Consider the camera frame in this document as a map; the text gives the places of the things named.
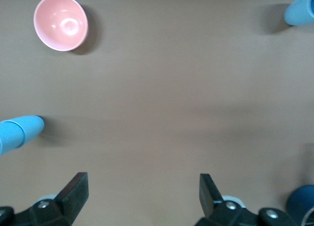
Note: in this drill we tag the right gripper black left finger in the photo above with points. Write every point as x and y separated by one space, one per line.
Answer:
71 194

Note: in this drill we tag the dark blue saucepan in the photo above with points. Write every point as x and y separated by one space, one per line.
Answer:
299 201

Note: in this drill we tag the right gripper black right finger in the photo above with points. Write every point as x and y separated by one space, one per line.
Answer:
211 199

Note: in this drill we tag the pink bowl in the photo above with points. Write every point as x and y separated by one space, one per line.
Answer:
61 22

